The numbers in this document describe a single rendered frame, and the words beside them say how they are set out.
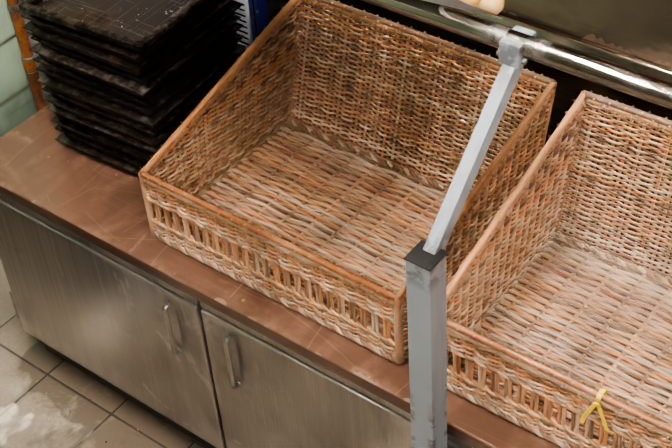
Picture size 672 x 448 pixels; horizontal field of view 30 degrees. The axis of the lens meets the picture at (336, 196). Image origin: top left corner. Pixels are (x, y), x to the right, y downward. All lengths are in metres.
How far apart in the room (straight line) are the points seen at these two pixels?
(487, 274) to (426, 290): 0.36
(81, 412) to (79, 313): 0.30
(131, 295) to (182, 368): 0.17
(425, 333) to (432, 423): 0.19
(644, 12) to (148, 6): 0.87
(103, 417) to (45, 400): 0.15
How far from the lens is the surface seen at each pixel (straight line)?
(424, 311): 1.70
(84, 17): 2.30
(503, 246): 2.02
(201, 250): 2.20
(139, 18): 2.27
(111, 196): 2.39
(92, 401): 2.82
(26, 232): 2.54
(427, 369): 1.79
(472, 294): 1.99
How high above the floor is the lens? 2.10
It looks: 41 degrees down
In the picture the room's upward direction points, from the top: 5 degrees counter-clockwise
